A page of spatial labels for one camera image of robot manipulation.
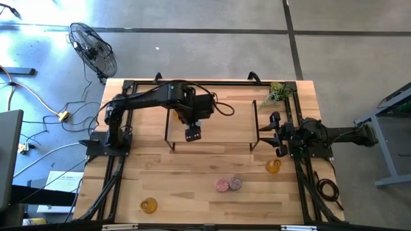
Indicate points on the black desk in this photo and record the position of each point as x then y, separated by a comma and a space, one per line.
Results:
38, 195

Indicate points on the black floor fan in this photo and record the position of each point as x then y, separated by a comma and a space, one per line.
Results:
93, 51

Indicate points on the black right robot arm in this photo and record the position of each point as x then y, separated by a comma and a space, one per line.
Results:
340, 133

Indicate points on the pink patterned round tin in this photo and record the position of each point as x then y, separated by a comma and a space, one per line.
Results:
222, 185

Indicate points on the grey patterned round tin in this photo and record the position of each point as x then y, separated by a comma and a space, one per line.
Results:
235, 183

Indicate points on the small yellow object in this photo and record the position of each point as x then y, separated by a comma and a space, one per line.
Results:
35, 221

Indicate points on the grey metal stand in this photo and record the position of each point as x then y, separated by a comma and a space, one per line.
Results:
393, 180

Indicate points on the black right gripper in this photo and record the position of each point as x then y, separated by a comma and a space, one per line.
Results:
288, 134

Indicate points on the green artificial plant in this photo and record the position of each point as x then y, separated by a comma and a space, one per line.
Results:
278, 90

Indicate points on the white paper sheet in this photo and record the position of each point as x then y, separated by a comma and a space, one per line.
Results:
64, 179

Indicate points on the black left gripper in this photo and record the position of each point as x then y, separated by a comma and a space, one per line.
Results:
204, 107

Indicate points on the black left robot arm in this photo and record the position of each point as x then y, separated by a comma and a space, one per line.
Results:
141, 97

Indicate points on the yellow power strip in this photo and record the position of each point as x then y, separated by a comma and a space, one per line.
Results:
63, 116

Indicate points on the black floor bar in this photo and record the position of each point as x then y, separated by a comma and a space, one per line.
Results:
19, 71

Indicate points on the black metal rig frame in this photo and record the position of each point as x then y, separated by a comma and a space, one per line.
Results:
224, 83

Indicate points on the grey flat panel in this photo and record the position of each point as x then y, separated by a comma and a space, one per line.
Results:
9, 154

